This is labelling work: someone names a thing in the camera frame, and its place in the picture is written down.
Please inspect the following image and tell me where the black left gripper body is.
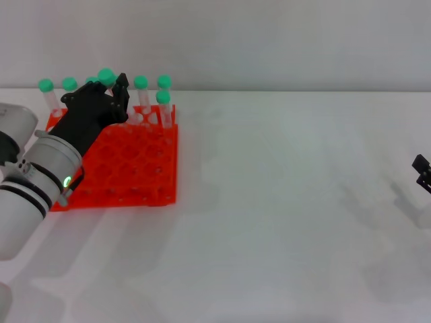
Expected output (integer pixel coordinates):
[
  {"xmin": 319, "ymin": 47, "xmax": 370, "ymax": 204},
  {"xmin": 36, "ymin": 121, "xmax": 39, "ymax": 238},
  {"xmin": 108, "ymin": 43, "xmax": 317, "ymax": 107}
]
[{"xmin": 46, "ymin": 84, "xmax": 128, "ymax": 158}]

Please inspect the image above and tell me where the orange test tube rack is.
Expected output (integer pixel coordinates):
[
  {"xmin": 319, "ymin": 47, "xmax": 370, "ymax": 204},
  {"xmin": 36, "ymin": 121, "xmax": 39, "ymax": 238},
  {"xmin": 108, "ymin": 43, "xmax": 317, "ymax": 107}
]
[{"xmin": 45, "ymin": 104, "xmax": 178, "ymax": 213}]

